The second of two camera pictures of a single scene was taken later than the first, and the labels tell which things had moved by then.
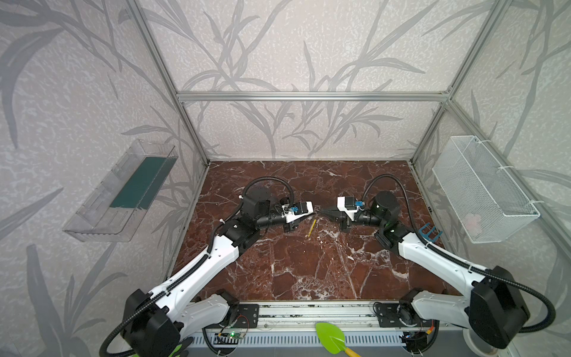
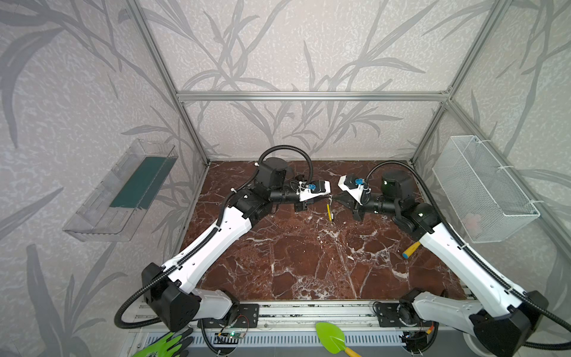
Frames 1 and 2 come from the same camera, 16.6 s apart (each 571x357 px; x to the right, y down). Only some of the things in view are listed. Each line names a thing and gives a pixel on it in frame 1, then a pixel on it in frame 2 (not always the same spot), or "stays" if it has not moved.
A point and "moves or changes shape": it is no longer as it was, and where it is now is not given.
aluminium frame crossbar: [242, 97] stays
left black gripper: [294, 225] to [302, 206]
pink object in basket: [473, 224] stays
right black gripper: [343, 219] to [357, 210]
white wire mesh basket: [483, 199] stays
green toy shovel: [332, 338] stays
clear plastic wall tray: [117, 207] stays
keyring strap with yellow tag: [312, 227] moves or changes shape
